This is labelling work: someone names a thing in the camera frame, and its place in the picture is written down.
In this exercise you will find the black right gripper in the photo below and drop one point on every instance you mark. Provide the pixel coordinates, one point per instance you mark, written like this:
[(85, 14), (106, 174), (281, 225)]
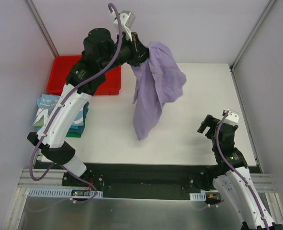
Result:
[(214, 125)]

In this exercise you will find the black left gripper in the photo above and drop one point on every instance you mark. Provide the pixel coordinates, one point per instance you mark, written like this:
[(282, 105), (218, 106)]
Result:
[(139, 51)]

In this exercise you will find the purple t-shirt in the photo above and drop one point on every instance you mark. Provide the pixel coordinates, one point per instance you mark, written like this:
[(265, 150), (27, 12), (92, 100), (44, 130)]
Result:
[(159, 80)]

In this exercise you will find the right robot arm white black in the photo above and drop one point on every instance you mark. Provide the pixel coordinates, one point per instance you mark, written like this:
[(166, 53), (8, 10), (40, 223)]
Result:
[(230, 176)]

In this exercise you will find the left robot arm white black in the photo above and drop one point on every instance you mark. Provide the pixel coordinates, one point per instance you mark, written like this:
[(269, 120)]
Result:
[(100, 55)]

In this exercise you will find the red plastic bin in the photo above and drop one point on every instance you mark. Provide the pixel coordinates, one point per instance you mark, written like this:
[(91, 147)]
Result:
[(61, 68)]

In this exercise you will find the folded teal shirt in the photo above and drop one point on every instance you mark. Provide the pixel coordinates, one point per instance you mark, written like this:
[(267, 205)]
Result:
[(80, 129)]

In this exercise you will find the folded green shirt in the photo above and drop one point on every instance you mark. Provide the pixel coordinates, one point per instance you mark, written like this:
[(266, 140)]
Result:
[(73, 135)]

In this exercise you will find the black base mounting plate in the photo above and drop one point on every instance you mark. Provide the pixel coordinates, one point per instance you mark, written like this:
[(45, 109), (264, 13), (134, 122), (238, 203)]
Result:
[(141, 181)]

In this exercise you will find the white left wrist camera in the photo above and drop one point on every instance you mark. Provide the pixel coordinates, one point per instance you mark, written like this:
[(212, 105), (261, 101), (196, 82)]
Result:
[(127, 19)]

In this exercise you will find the right white cable duct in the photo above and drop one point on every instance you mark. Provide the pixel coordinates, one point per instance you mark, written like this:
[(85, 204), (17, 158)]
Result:
[(197, 196)]

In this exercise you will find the white cable duct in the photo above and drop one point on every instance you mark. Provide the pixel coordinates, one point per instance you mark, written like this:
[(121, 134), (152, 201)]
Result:
[(197, 196), (64, 193)]

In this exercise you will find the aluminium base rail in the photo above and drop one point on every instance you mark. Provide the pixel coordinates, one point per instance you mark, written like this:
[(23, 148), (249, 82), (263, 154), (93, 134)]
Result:
[(264, 183)]

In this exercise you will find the left aluminium frame post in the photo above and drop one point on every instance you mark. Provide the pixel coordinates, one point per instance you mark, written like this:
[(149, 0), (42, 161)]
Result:
[(40, 24)]

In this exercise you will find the aluminium frame post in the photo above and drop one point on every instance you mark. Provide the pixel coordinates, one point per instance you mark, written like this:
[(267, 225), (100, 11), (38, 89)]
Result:
[(40, 24), (258, 24)]

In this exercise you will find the right aluminium frame post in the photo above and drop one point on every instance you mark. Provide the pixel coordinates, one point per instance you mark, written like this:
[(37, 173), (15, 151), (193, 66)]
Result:
[(258, 24)]

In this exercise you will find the left white cable duct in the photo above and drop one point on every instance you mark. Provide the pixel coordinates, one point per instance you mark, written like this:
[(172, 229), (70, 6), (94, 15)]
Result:
[(64, 193)]

